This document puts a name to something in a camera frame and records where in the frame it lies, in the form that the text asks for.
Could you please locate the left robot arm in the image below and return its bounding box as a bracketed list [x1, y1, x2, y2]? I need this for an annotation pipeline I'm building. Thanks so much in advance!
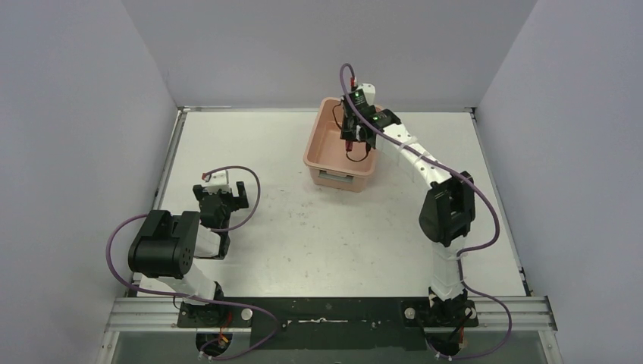
[128, 181, 249, 327]

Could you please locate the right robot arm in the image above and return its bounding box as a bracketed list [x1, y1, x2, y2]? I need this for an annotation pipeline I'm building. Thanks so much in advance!
[340, 86, 475, 327]

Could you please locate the pink plastic bin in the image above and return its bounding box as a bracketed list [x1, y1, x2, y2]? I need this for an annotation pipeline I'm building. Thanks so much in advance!
[303, 97, 378, 193]

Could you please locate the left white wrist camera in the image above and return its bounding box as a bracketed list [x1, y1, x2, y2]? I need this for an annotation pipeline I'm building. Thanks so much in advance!
[202, 170, 231, 194]

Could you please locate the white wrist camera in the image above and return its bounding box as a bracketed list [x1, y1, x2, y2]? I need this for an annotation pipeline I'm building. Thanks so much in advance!
[202, 170, 231, 194]
[351, 83, 376, 104]

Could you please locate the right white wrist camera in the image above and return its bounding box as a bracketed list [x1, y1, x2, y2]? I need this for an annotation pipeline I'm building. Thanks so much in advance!
[351, 83, 376, 104]

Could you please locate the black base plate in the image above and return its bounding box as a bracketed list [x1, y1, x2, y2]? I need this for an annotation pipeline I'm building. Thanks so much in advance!
[177, 297, 478, 350]

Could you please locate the aluminium frame rail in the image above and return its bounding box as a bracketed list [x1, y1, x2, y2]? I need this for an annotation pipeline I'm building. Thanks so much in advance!
[105, 297, 557, 333]

